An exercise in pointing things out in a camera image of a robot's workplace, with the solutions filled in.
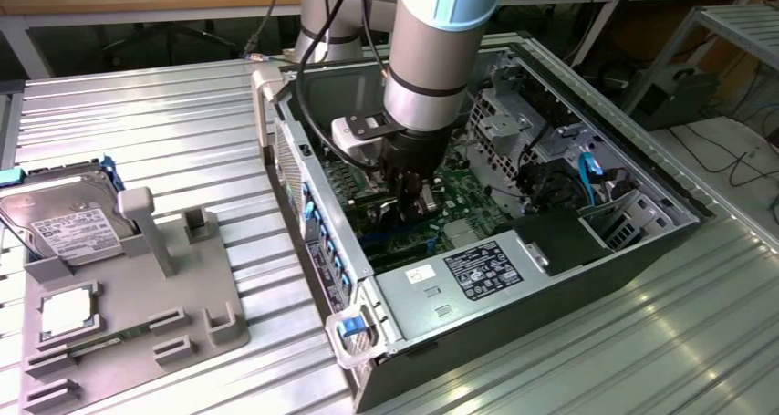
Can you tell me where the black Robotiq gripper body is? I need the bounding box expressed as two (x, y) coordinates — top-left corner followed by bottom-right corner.
(376, 129), (452, 224)

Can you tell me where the grey power supply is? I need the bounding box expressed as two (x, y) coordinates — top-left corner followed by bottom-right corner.
(369, 230), (552, 343)

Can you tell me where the metal slat shelf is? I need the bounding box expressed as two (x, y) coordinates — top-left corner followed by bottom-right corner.
(619, 4), (779, 115)

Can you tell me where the black cable with silver plug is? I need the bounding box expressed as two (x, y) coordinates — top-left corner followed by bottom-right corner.
(244, 0), (285, 64)

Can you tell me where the silver CPU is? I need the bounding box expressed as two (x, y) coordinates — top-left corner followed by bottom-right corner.
(38, 291), (93, 335)

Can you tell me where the green motherboard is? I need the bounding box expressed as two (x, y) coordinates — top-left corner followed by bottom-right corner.
(314, 131), (519, 275)

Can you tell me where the silver disk bay bracket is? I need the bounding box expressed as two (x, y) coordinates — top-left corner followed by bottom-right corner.
(577, 189), (676, 252)

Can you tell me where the wooden desk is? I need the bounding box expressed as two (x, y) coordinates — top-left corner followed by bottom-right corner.
(0, 0), (768, 24)

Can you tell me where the grey printed parts rack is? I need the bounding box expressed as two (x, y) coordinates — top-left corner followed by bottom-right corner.
(21, 186), (254, 415)

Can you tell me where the silver hard disk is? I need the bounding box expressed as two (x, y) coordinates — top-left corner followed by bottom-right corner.
(0, 171), (138, 266)

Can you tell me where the grey floor machine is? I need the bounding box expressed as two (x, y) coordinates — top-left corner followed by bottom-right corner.
(632, 66), (720, 132)

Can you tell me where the blue disk wire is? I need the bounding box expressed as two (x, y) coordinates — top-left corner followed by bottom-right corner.
(575, 152), (605, 207)

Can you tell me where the silver disk bay cage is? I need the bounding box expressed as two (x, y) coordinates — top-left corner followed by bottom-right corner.
(465, 54), (552, 209)

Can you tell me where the black wire bundle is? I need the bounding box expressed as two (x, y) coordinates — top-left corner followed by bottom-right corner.
(516, 157), (585, 215)

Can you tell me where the silver chipset heatsink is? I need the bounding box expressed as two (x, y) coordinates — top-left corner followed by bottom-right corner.
(440, 221), (482, 248)

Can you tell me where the black expansion slot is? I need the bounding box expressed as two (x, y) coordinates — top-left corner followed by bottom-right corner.
(368, 249), (434, 271)
(362, 240), (426, 260)

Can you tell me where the black fan shroud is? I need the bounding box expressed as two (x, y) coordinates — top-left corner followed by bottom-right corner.
(492, 207), (613, 275)

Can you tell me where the Nvidia graphics card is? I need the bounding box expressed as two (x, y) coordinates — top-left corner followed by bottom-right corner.
(357, 180), (452, 233)

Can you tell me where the green RAM stick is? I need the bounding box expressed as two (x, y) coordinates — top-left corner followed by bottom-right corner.
(64, 322), (164, 358)

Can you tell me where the black open PC case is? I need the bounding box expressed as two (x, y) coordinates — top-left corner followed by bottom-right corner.
(250, 31), (715, 414)

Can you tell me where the black office chair base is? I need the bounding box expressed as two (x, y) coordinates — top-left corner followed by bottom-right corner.
(100, 20), (238, 66)

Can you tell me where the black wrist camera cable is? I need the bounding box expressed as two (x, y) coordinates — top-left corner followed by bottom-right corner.
(290, 0), (382, 172)

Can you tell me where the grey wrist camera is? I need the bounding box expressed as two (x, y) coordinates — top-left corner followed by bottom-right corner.
(329, 113), (404, 171)

